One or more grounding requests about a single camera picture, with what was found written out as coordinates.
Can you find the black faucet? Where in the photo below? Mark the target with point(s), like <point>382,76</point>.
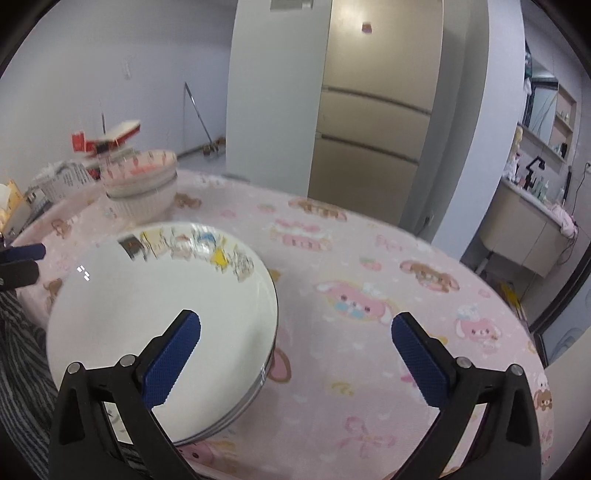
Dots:
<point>531,173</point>

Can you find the toiletry bottles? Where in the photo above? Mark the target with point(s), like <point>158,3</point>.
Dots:
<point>540,189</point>

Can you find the black door frame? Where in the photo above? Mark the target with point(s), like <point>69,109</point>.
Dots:
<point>565,286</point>

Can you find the pink cloth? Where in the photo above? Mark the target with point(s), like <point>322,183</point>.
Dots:
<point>564,219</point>

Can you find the white ribbed pink bowl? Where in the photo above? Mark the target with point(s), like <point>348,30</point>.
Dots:
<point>138,203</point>

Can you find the yellow box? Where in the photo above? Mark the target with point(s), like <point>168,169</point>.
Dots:
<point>9,201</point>

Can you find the metal pole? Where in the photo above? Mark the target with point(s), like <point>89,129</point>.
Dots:
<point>198,117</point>

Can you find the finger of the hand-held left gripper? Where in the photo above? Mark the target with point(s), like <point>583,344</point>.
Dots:
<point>18,274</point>
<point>25,252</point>

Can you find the striped grey clothing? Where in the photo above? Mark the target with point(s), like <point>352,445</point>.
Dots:
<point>21,360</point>

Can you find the yellow slippers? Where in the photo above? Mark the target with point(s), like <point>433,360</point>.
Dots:
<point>510,295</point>

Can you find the pink fridge magnet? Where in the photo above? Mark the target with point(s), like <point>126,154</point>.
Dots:
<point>367,26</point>

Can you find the pink cartoon print tablecloth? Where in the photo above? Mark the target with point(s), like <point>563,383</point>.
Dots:
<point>351,258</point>

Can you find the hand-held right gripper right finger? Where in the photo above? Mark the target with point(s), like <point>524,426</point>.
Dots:
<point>418,360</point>

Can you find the mirror wall cabinet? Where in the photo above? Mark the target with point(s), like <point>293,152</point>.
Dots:
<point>551,115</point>

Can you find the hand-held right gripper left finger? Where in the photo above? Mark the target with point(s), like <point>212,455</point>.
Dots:
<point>173,355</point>

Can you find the beige vanity cabinet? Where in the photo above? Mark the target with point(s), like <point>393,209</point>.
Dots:
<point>517,230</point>

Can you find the white cartoon print plate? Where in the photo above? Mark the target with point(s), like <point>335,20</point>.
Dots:
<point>265,370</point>
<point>161,295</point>
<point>256,388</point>

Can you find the beige refrigerator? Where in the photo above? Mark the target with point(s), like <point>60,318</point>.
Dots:
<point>374,115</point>

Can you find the pink carrot print bowl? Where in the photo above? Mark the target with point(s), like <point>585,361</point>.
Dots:
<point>138,166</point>

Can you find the red box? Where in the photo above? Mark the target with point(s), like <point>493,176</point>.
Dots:
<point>108,137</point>

